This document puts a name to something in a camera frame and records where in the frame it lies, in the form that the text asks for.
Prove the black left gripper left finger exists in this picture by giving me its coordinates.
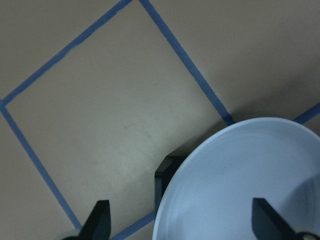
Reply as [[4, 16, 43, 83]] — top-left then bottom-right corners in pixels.
[[56, 200, 111, 240]]

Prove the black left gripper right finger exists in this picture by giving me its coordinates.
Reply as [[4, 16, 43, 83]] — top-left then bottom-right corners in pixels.
[[251, 197, 320, 240]]

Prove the light blue plate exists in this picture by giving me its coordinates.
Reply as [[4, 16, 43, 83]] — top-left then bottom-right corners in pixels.
[[152, 117, 320, 240]]

